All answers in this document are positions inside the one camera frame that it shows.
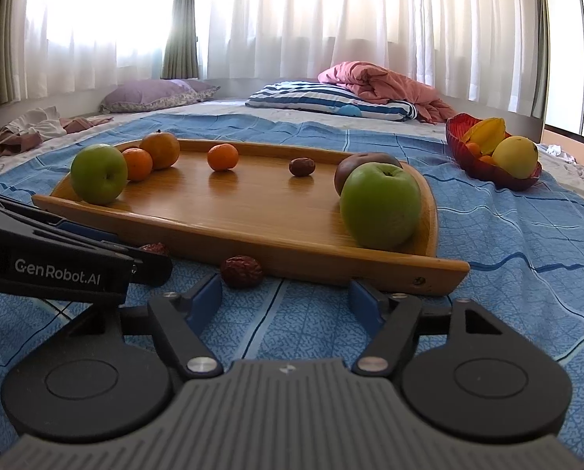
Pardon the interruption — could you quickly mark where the pink crumpled quilt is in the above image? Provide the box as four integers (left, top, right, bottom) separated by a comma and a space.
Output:
317, 61, 457, 124

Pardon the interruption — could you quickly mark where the pile of clothes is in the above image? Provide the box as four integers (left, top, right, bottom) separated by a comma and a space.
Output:
0, 106, 112, 157

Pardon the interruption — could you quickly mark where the yellow starfruit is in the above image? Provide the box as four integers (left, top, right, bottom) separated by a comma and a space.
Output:
461, 118, 506, 155

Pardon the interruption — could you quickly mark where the blue plaid blanket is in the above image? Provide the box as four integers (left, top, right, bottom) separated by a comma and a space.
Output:
0, 114, 584, 458

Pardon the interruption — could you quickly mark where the purple pillow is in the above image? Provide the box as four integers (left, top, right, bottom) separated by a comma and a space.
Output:
100, 79, 220, 114

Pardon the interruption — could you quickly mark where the green apple right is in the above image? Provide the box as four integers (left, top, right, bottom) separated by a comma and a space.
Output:
340, 163, 422, 250

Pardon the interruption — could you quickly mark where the tangerine in bowl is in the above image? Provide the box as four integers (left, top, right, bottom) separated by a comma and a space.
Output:
465, 141, 481, 158
479, 155, 496, 166

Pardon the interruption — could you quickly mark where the green apple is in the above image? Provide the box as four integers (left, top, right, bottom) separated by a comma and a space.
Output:
340, 163, 422, 250
70, 143, 127, 205

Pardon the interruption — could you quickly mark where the red glass fruit bowl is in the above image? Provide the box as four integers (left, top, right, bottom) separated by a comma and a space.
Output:
445, 114, 542, 192

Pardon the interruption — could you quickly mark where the green apple left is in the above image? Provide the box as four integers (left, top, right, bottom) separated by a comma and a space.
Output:
70, 143, 127, 205

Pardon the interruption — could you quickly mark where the white clothes right side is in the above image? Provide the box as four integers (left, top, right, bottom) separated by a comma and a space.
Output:
537, 143, 577, 165

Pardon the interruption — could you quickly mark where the grey bed sheet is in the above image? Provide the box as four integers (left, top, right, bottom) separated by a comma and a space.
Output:
0, 96, 584, 207

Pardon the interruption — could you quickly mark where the small tangerine by apple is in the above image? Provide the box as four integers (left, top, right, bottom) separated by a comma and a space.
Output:
122, 148, 153, 183

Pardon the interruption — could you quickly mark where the green drape curtain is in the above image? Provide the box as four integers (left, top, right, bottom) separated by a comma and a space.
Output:
161, 0, 198, 80

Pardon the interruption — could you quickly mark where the small orange tangerine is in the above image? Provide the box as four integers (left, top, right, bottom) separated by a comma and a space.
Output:
207, 143, 239, 172

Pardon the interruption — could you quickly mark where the blue striped pillow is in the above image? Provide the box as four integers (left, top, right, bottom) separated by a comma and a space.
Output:
245, 81, 419, 122

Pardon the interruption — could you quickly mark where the red jujube on blanket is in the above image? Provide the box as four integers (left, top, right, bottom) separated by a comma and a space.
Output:
220, 256, 265, 290

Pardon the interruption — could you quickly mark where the red jujube on tray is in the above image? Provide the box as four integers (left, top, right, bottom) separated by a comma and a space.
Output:
289, 157, 316, 177

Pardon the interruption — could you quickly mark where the large brownish orange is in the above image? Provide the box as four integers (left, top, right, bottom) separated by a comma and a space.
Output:
139, 130, 180, 170

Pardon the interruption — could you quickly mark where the wooden serving tray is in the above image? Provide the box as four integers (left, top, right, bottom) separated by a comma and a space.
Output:
32, 139, 470, 296

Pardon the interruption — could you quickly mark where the yellow pear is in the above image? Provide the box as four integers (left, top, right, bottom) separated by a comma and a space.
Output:
492, 136, 539, 179

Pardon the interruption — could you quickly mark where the dark red apple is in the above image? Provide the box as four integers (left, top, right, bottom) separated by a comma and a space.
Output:
333, 152, 404, 197

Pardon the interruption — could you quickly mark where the white sheer curtain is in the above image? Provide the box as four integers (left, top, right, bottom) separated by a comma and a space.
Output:
11, 0, 540, 115

